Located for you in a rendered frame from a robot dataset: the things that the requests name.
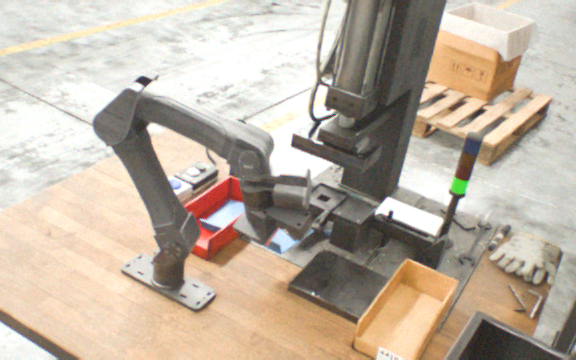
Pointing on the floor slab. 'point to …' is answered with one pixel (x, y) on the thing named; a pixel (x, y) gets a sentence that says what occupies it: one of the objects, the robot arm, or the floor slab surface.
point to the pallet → (439, 118)
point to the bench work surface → (96, 217)
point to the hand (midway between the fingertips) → (265, 240)
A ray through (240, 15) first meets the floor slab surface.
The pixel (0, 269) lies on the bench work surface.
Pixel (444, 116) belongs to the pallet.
